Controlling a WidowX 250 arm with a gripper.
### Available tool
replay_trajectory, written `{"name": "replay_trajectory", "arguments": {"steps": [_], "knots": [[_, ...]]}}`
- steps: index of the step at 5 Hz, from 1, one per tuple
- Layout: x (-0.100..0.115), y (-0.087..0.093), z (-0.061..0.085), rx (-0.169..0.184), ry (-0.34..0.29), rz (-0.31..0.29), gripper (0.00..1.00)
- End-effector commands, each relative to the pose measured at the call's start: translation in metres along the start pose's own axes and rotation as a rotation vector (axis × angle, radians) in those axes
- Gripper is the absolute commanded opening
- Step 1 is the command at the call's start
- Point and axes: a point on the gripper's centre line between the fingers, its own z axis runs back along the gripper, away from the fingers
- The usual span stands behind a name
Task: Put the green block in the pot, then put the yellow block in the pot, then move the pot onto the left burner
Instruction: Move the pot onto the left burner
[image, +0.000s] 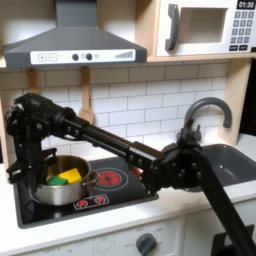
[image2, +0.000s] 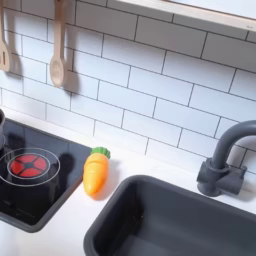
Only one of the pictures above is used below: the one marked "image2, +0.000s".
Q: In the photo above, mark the orange toy carrot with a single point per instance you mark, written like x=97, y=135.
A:
x=96, y=173

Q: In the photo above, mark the steel pot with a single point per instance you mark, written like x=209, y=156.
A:
x=2, y=130

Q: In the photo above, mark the wooden spoon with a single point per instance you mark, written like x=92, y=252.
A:
x=57, y=66

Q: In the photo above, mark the dark grey tap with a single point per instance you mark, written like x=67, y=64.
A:
x=216, y=173

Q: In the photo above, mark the dark grey sink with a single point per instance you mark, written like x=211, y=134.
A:
x=166, y=220

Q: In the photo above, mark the black toy stove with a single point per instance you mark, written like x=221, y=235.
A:
x=40, y=206

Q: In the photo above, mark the light wood shelf board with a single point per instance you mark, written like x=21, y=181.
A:
x=186, y=13

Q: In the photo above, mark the wooden slotted spatula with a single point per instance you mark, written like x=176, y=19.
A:
x=4, y=53

